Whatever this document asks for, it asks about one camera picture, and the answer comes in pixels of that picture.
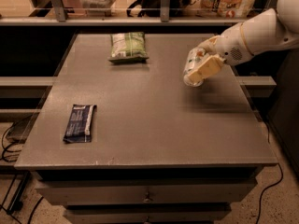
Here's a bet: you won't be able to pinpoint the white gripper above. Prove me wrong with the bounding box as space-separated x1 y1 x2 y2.
188 22 254 82

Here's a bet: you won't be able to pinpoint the silver green 7up can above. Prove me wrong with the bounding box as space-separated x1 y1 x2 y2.
183 48 206 87

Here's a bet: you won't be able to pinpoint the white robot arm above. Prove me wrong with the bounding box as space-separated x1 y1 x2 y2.
183 0 299 87

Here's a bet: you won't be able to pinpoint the blue rxbar blueberry wrapper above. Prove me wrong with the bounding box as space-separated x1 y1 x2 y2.
63 105 96 143

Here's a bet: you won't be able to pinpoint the black bag behind railing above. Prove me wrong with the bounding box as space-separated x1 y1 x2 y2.
126 0 194 17

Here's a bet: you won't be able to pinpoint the green chip bag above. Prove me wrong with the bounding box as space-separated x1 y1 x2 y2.
109 32 149 63

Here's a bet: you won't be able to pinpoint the clear plastic container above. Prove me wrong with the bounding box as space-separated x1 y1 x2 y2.
80 0 115 17

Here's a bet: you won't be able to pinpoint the grey cabinet drawer with knob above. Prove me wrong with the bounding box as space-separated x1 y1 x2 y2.
36 178 257 206

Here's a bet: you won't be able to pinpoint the grey metal railing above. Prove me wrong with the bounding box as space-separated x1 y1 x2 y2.
0 0 277 26

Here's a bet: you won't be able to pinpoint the lower grey cabinet drawer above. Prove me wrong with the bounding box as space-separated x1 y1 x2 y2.
64 203 231 224

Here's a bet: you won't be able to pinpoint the black cable on right floor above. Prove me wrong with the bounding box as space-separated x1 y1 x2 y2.
254 121 284 224

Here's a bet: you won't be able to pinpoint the black cables on left floor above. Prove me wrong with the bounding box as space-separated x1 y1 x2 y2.
0 115 45 224

